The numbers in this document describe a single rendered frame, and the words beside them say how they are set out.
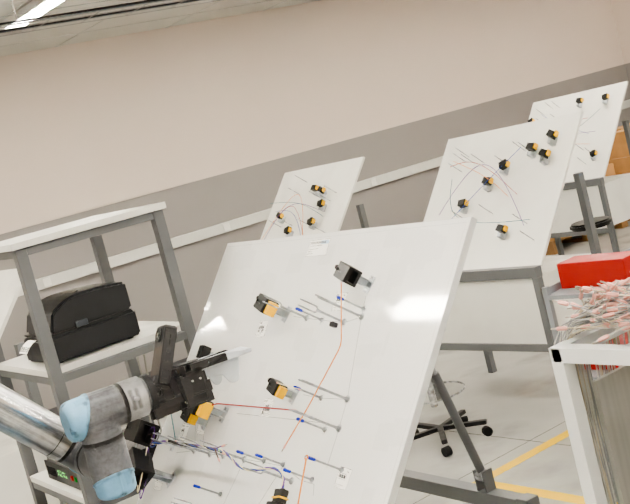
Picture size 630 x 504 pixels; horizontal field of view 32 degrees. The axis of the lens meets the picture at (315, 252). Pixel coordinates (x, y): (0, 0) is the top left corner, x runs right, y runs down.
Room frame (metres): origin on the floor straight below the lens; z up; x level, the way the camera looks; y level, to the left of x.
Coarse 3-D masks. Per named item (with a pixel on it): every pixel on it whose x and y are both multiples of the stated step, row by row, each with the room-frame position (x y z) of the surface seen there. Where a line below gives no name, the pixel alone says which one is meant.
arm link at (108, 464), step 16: (96, 448) 1.87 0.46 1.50; (112, 448) 1.87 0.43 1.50; (80, 464) 1.94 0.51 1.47; (96, 464) 1.87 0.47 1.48; (112, 464) 1.87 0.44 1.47; (128, 464) 1.89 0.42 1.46; (96, 480) 1.88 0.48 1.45; (112, 480) 1.87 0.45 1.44; (128, 480) 1.88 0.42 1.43; (112, 496) 1.87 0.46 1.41
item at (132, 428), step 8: (128, 424) 3.10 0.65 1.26; (136, 424) 3.06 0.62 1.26; (144, 424) 3.04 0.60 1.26; (152, 424) 3.05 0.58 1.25; (128, 432) 3.08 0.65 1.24; (136, 432) 3.03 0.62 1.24; (144, 432) 3.08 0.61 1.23; (152, 432) 3.06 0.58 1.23; (136, 440) 3.03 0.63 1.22; (144, 440) 3.08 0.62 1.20; (160, 440) 3.12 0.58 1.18; (176, 440) 3.12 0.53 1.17
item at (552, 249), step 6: (612, 168) 12.16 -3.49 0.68; (606, 174) 12.10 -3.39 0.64; (612, 174) 12.15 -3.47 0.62; (624, 222) 12.15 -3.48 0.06; (618, 228) 12.17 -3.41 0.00; (552, 240) 11.55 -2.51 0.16; (564, 240) 12.16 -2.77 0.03; (570, 240) 12.08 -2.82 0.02; (576, 240) 12.00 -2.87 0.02; (582, 240) 11.92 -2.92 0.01; (552, 246) 11.56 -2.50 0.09; (546, 252) 11.70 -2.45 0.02; (552, 252) 11.57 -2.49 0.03
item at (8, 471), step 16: (0, 272) 5.64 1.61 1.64; (16, 272) 5.44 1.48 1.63; (0, 288) 5.52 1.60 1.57; (16, 288) 5.32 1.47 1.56; (0, 304) 5.40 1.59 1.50; (0, 320) 5.29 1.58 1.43; (0, 336) 5.22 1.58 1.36; (16, 352) 5.29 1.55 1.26; (32, 384) 5.27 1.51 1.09; (32, 400) 5.27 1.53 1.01; (0, 432) 5.76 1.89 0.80; (0, 448) 5.36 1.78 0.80; (16, 448) 5.26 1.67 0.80; (0, 464) 5.17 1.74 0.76; (16, 464) 5.21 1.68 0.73; (0, 480) 5.15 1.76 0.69; (16, 480) 5.20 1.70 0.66; (0, 496) 5.14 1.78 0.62; (16, 496) 5.18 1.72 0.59; (32, 496) 5.23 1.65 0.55; (48, 496) 5.27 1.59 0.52
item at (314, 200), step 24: (312, 168) 9.08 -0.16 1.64; (336, 168) 8.74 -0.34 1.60; (360, 168) 8.44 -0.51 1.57; (288, 192) 9.23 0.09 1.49; (312, 192) 8.76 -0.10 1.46; (336, 192) 8.54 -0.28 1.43; (288, 216) 9.02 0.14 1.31; (312, 216) 8.68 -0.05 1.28; (336, 216) 8.37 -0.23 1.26; (360, 216) 8.40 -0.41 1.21
